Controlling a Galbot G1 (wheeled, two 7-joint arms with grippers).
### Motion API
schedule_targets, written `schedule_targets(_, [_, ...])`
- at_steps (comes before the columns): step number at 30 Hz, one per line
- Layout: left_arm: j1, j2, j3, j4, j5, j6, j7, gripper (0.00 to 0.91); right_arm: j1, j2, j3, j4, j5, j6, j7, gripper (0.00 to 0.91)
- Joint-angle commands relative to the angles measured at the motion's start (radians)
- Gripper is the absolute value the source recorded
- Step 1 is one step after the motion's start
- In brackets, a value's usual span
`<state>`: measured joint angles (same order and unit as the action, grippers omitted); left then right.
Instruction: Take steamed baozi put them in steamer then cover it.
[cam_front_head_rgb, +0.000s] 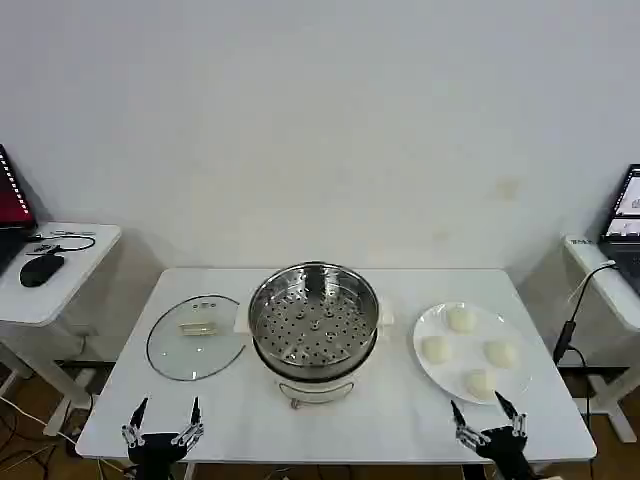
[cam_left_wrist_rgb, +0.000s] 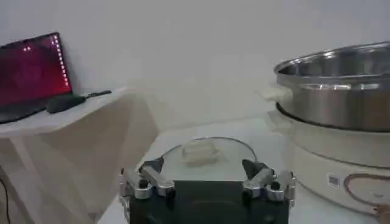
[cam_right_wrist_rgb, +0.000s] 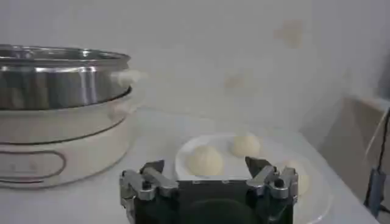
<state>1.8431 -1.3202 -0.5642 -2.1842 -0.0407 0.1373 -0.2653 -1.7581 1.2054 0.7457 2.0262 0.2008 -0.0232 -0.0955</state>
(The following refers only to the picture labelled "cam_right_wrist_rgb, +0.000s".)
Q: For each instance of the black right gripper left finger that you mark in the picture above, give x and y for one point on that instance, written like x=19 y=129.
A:
x=152 y=182

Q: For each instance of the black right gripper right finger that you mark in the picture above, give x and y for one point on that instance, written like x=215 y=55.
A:
x=271 y=182

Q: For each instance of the white steamed bun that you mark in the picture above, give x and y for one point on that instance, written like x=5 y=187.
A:
x=204 y=160
x=303 y=182
x=246 y=145

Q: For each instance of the white round plate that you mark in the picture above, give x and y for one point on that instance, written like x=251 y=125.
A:
x=233 y=167

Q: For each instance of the black power adapter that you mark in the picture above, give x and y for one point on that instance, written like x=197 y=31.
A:
x=375 y=191

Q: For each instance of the white electric cooker base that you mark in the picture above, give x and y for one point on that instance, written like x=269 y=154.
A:
x=61 y=131

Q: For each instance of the steel steamer basket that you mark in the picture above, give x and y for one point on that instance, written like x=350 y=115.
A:
x=61 y=85

